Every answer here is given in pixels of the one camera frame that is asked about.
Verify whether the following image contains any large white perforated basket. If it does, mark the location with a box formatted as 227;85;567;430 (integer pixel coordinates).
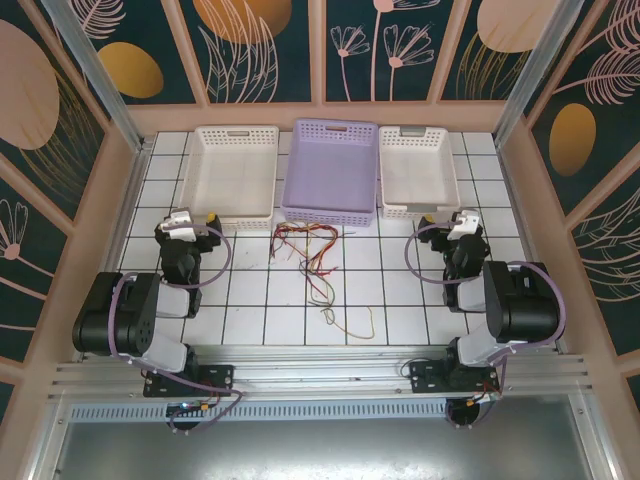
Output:
179;124;280;232

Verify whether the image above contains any purple perforated basket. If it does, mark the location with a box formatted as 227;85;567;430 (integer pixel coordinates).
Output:
280;118;380;230

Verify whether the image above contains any grey metal plate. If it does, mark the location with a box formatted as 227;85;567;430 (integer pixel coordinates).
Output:
49;419;601;480

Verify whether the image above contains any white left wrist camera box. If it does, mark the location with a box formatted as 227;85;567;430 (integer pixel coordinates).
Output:
163;207;195;240

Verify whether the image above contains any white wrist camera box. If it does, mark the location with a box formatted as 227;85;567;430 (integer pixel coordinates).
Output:
163;207;195;240
446;209;480;242

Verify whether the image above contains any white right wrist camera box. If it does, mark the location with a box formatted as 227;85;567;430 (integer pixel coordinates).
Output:
446;209;480;242

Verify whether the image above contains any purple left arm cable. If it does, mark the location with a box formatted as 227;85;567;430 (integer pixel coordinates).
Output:
108;223;245;435

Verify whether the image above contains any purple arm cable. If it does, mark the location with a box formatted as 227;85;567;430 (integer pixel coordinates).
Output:
404;222;569;401
108;223;245;435

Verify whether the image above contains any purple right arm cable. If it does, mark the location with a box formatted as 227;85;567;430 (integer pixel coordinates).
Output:
404;222;569;401

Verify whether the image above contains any white basket with grey handles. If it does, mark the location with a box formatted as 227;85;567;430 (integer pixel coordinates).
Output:
378;125;461;221

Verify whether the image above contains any aluminium side rail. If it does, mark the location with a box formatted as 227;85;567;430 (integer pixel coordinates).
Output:
494;134;569;354
74;139;154;364

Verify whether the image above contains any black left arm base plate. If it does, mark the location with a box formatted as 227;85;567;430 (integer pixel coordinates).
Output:
143;364;236;399

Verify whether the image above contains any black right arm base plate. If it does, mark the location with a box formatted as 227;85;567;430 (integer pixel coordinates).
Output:
408;360;501;396

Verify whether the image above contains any aluminium extrusion rail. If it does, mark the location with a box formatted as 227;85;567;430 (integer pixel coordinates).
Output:
47;347;596;401

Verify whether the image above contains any aluminium frame post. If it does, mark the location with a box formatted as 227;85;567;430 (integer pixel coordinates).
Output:
39;0;149;154
492;0;586;149

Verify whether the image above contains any grey slotted cable duct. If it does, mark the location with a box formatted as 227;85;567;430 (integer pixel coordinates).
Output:
67;402;581;421

